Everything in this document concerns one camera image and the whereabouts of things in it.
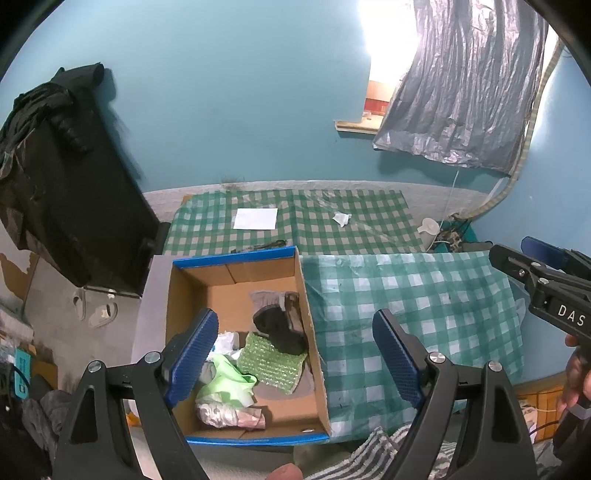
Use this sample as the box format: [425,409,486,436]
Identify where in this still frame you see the sparkly green scrubber cloth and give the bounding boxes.
[236,332,306,394]

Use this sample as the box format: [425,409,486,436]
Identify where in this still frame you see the beige pipe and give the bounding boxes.
[471,41,561,217]

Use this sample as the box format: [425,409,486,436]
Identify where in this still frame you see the white crumpled cloth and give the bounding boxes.
[210,330,243,365]

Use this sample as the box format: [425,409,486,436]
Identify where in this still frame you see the dark grey cloth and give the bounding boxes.
[21,390,75,462]

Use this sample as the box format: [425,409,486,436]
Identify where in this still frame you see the light green cloth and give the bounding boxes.
[196,355,258,409]

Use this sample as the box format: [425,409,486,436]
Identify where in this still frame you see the white grey rag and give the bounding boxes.
[196,399,266,430]

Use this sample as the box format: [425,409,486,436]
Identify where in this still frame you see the green checked floor mat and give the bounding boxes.
[163,189,426,257]

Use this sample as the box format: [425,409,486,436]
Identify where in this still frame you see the blue cardboard box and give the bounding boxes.
[164,246,332,446]

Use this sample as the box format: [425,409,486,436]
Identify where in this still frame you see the grey striped garment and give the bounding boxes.
[302,425,564,480]

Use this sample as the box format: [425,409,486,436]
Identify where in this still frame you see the olive cloth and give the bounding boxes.
[294,447,326,468]

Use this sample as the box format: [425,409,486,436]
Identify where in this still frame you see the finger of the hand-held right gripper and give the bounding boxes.
[489,244,568,296]
[522,236,591,289]

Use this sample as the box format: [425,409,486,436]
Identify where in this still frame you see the dark cloth strip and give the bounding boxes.
[230,239,291,254]

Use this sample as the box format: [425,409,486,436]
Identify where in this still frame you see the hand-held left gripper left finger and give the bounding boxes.
[53,308,220,480]

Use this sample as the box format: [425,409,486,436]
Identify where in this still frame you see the black sock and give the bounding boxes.
[252,305,308,356]

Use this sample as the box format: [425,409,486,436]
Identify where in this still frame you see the wooden window sill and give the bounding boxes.
[335,80,402,136]

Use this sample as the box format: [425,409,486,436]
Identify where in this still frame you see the black clothes on chair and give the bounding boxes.
[46,99,171,298]

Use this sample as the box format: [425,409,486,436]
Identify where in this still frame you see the teal small box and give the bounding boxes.
[14,348,32,398]

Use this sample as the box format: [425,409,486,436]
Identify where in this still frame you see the orange wooden crate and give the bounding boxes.
[515,381,578,444]

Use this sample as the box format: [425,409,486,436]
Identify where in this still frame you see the white paper sheet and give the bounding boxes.
[233,208,279,230]

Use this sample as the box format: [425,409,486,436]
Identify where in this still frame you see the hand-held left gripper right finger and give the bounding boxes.
[372,308,539,480]

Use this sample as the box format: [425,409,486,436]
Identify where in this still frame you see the black jacket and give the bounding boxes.
[0,65,105,252]

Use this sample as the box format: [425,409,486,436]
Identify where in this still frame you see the tangled cables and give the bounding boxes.
[434,215,476,252]

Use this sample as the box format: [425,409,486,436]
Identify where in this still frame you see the silver plastic tarp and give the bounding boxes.
[373,0,550,176]

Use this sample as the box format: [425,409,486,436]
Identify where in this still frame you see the teal checked tablecloth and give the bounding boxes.
[300,251,527,444]

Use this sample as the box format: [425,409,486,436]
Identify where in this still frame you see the person's right hand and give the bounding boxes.
[556,335,591,412]

